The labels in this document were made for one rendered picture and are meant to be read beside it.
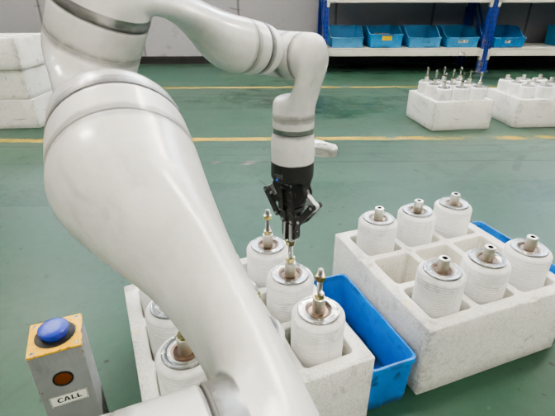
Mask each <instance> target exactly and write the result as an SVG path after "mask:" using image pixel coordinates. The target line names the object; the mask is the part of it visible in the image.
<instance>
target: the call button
mask: <svg viewBox="0 0 555 416"><path fill-rule="evenodd" d="M68 330H69V322H68V320H67V319H65V318H53V319H49V320H47V321H45V322H44V323H43V324H42V325H41V326H40V327H39V328H38V329H37V334H38V337H39V339H41V340H43V341H45V342H48V343H52V342H55V341H58V340H60V339H61V338H63V337H64V336H65V335H66V333H67V332H68Z"/></svg>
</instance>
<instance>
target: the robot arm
mask: <svg viewBox="0 0 555 416"><path fill-rule="evenodd" d="M153 17H162V18H164V19H167V20H169V21H171V22H172V23H173V24H175V25H176V26H177V27H178V28H179V29H180V30H181V31H182V32H183V33H184V34H185V35H186V36H187V37H188V39H189V40H190V41H191V42H192V43H193V44H194V45H195V47H196V48H197V49H198V50H199V52H200V53H201V54H202V55H203V56H204V57H205V59H207V60H208V61H209V62H210V63H211V64H213V65H215V66H216V67H217V68H219V69H223V70H225V71H228V72H232V73H245V74H253V75H268V76H272V77H277V78H287V79H292V80H295V85H294V88H293V90H292V93H285V94H282V95H279V96H277V97H276V98H275V99H274V101H273V134H272V141H271V177H272V179H273V183H272V184H269V185H267V186H265V187H264V188H263V189H264V191H265V193H266V195H267V198H268V200H269V202H270V205H271V207H272V208H273V212H274V214H275V215H280V216H281V220H282V234H283V238H284V239H288V241H290V242H294V241H296V240H297V239H298V238H299V237H300V225H302V224H304V223H306V222H308V221H309V220H310V219H311V218H312V217H313V216H314V215H315V214H316V213H317V211H318V210H319V209H320V208H321V207H322V203H321V202H320V201H317V202H316V201H315V199H314V198H313V197H312V190H311V180H312V178H313V176H314V159H315V156H316V157H324V158H334V157H336V156H337V152H338V147H337V146H336V144H331V143H328V142H325V141H322V140H319V139H315V138H314V126H315V106H316V103H317V100H318V96H319V94H320V89H321V86H322V83H323V80H324V77H325V73H326V70H327V67H328V63H329V51H328V47H327V44H326V43H325V40H324V39H323V38H322V36H321V35H319V34H316V33H313V32H300V31H280V30H276V29H275V28H274V27H273V26H270V25H269V24H267V23H265V22H261V21H256V20H254V19H250V18H247V17H242V16H238V15H235V14H232V13H229V12H226V11H223V10H221V9H219V8H217V7H214V6H212V5H210V4H208V3H206V2H203V1H202V0H45V8H44V14H43V20H42V25H41V33H40V42H41V48H42V54H43V57H44V61H45V66H46V68H47V72H48V74H49V78H50V84H51V87H52V95H51V96H50V99H49V102H48V104H47V107H46V112H45V124H44V137H43V138H44V139H43V144H44V186H45V194H46V196H47V200H48V202H49V204H50V208H51V209H52V211H53V212H54V213H55V216H56V217H57V219H58V220H59V222H60V223H61V224H62V225H63V226H64V227H65V228H66V229H67V230H68V231H69V233H70V234H71V235H72V236H73V237H74V238H75V239H76V240H77V241H78V242H79V243H81V244H82V245H83V246H84V247H85V248H86V249H87V250H88V251H90V252H91V253H92V254H94V255H95V256H96V257H98V258H99V259H101V260H102V261H103V262H104V263H105V264H107V265H108V266H109V267H111V268H112V269H113V270H115V271H116V272H118V273H119V274H121V275H122V276H123V277H124V278H125V279H127V280H128V281H130V282H131V283H132V284H134V285H135V286H137V287H138V288H139V289H140V290H141V291H143V292H144V293H145V294H146V295H147V296H148V297H149V298H150V299H151V300H152V301H153V302H154V303H155V304H156V305H157V306H158V307H159V308H160V309H161V310H162V311H163V312H164V313H165V314H166V315H167V316H168V318H169V319H170V320H171V321H172V322H173V324H174V325H175V326H176V328H177V329H178V331H179V332H180V334H181V335H182V336H183V337H184V339H185V340H186V342H187V344H188V346H189V347H190V348H191V349H192V352H193V353H194V355H195V357H196V359H197V360H198V362H199V364H200V365H201V367H202V370H203V371H204V373H205V375H206V378H207V379H208V381H205V382H202V383H201V384H200V385H199V386H198V385H191V386H189V387H186V388H183V389H181V390H176V391H174V392H171V393H168V394H166V395H161V396H159V397H156V398H153V399H148V400H146V401H143V402H140V403H138V404H133V405H131V406H128V407H125V408H123V409H118V410H116V411H114V412H111V413H108V414H103V415H100V416H320V415H319V413H318V411H317V409H316V407H315V405H314V403H313V401H312V399H311V397H310V395H309V392H308V390H307V388H306V386H305V384H304V382H303V380H302V378H301V376H300V374H299V373H298V371H297V369H296V367H295V365H294V363H293V361H292V359H291V357H290V355H289V353H288V351H287V349H286V348H285V346H284V344H283V342H282V340H281V338H280V336H279V334H278V331H277V330H276V329H275V327H274V325H273V322H272V320H271V319H270V317H269V315H268V312H267V311H266V309H265V308H264V306H263V303H262V301H261V300H260V298H259V295H258V293H257V291H256V290H255V288H254V286H253V284H252V282H251V280H250V279H249V276H248V274H247V272H246V271H245V269H244V266H243V265H242V263H241V261H240V259H239V257H238V255H237V253H236V251H235V248H234V246H233V244H232V242H231V240H230V237H229V235H228V234H227V231H226V229H225V226H224V224H223V221H222V219H221V216H220V213H219V211H218V209H217V206H216V203H215V200H214V198H213V195H212V194H211V189H210V188H209V185H208V182H207V179H206V175H205V173H204V171H203V168H202V164H201V161H200V159H199V156H198V154H197V150H196V147H195V145H194V143H193V141H192V137H191V136H190V133H189V131H188V128H187V126H186V123H185V121H184V119H183V116H182V114H181V112H180V110H179V109H178V106H177V105H176V103H175V102H174V101H173V99H172V98H171V97H170V96H169V94H168V93H167V92H166V91H165V90H164V89H162V88H161V87H160V86H159V85H158V84H157V83H156V82H154V81H152V80H150V79H149V78H147V77H145V76H143V75H140V74H138V73H137V71H138V68H139V65H140V60H141V55H142V53H143V49H144V47H145V41H146V38H147V35H148V32H149V28H150V24H151V21H152V18H153ZM276 201H278V206H277V204H276ZM305 203H306V206H305ZM304 209H305V211H304V212H303V210H304ZM302 212H303V213H302Z"/></svg>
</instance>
